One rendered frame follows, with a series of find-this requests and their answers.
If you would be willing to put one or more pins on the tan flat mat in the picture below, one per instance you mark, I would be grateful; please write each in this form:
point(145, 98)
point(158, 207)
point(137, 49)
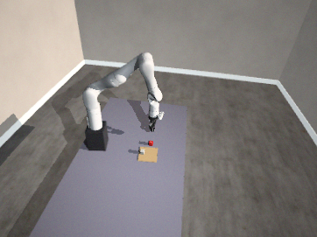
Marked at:
point(150, 154)

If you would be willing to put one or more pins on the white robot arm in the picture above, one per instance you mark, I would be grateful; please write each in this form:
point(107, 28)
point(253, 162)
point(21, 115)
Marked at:
point(144, 63)

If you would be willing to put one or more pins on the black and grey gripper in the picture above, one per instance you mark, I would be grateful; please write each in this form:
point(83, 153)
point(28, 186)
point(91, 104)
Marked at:
point(152, 122)

